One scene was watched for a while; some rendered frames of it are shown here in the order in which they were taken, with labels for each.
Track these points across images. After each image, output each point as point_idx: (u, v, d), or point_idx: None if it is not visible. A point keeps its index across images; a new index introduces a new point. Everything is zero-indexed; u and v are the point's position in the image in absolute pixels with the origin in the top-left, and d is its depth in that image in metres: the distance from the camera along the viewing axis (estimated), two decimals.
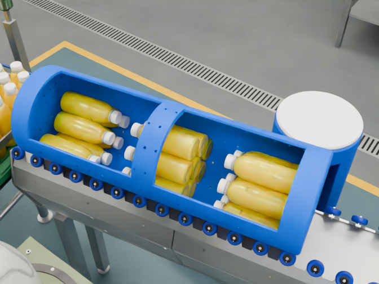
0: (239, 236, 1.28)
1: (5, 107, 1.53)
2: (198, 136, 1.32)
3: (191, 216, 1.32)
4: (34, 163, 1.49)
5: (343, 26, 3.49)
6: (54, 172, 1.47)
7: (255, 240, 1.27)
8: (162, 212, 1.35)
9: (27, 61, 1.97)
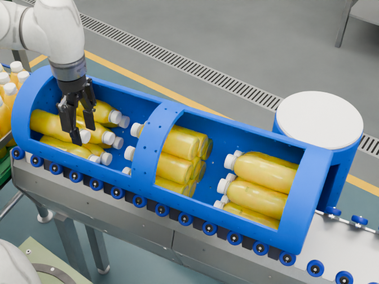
0: (239, 236, 1.28)
1: (5, 107, 1.53)
2: (198, 136, 1.32)
3: (191, 216, 1.32)
4: (34, 163, 1.49)
5: (343, 26, 3.49)
6: (54, 172, 1.47)
7: (255, 240, 1.27)
8: (162, 212, 1.35)
9: (27, 61, 1.97)
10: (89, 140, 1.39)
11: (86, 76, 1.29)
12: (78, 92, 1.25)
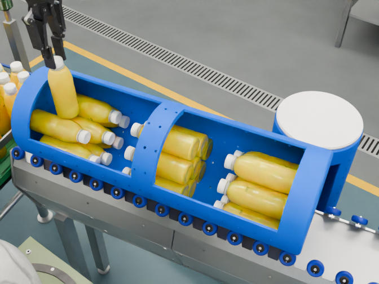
0: (239, 236, 1.28)
1: (66, 70, 1.30)
2: (198, 136, 1.32)
3: (191, 216, 1.32)
4: (34, 163, 1.49)
5: (343, 26, 3.49)
6: (54, 172, 1.47)
7: (255, 240, 1.27)
8: (162, 212, 1.35)
9: (27, 61, 1.97)
10: (89, 140, 1.39)
11: None
12: (46, 7, 1.16)
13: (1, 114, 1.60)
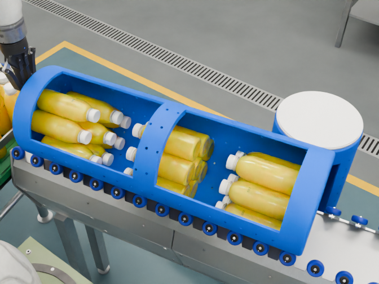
0: (240, 238, 1.28)
1: None
2: (199, 137, 1.31)
3: (192, 217, 1.32)
4: (33, 163, 1.49)
5: (343, 26, 3.49)
6: (53, 172, 1.47)
7: (256, 239, 1.27)
8: (161, 212, 1.35)
9: None
10: (90, 140, 1.39)
11: (4, 70, 1.28)
12: None
13: (1, 114, 1.60)
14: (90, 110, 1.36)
